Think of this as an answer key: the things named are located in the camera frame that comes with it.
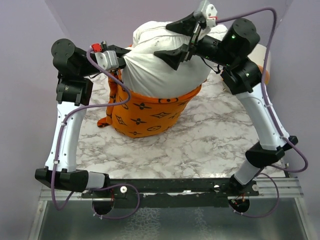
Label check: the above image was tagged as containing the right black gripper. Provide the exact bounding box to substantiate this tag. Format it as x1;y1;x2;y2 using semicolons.
154;10;236;71

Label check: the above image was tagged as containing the white pillow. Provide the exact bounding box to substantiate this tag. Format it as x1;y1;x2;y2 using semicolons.
122;21;217;99

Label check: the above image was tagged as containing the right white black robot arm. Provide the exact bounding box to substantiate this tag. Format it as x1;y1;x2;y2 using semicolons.
154;12;298;196

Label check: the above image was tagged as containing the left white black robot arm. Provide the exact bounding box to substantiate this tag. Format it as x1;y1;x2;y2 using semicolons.
34;38;129;198

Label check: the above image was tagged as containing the white cylinder with striped face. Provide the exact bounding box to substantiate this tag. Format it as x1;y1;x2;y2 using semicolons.
252;43;273;86

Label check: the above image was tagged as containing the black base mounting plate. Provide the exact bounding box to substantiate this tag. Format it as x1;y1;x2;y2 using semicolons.
81;178;259;209

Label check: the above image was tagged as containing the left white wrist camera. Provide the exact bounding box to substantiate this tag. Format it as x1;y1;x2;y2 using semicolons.
91;40;120;71

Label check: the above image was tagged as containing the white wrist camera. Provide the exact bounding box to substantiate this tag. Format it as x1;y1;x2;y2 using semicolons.
193;0;218;30
91;40;120;71

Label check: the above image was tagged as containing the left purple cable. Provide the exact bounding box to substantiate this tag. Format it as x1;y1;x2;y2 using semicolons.
50;47;141;221

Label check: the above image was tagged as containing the purple cable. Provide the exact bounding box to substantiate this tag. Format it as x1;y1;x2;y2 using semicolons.
217;6;309;218
50;47;141;221

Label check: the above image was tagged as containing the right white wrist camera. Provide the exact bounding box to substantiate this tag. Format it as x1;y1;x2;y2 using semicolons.
193;0;218;30

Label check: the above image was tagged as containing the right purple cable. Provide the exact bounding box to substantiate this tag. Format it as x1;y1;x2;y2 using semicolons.
217;6;309;218

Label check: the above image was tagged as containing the aluminium rail frame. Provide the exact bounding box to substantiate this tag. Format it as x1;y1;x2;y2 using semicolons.
27;65;309;240

